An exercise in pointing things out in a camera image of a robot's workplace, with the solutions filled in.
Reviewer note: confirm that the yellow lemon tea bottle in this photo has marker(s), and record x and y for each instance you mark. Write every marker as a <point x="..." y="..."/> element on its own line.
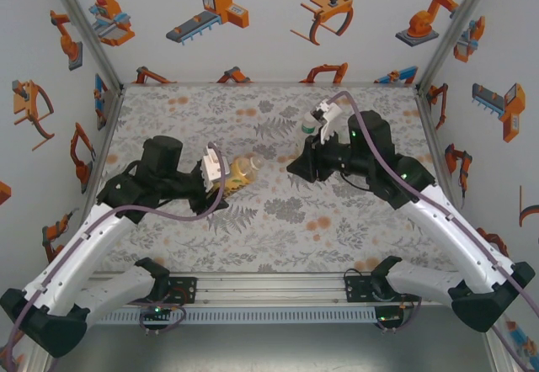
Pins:
<point x="242" y="174"/>

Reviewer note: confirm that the controller board green light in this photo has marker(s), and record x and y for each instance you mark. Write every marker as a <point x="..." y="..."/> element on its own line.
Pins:
<point x="156" y="311"/>
<point x="385" y="317"/>

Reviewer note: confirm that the clear bottle green label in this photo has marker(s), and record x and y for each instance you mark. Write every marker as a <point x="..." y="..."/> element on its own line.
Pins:
<point x="308" y="128"/>

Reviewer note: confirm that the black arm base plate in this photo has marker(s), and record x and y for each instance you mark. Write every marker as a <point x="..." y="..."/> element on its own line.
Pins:
<point x="187" y="290"/>
<point x="355" y="290"/>

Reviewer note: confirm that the grooved aluminium rail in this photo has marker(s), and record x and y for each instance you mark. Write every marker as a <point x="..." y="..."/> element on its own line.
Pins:
<point x="269" y="288"/>

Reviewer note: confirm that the aluminium side bar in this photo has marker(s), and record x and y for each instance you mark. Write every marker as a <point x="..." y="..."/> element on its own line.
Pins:
<point x="107" y="115"/>
<point x="425" y="119"/>

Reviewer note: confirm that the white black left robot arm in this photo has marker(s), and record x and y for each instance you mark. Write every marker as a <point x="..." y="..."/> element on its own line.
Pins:
<point x="76" y="254"/>

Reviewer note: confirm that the aluminium corner post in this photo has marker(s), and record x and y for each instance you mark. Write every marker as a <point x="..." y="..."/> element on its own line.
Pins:
<point x="84" y="27"/>
<point x="457" y="31"/>

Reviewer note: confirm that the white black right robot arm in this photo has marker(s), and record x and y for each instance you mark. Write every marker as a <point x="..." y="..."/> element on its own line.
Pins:
<point x="455" y="237"/>

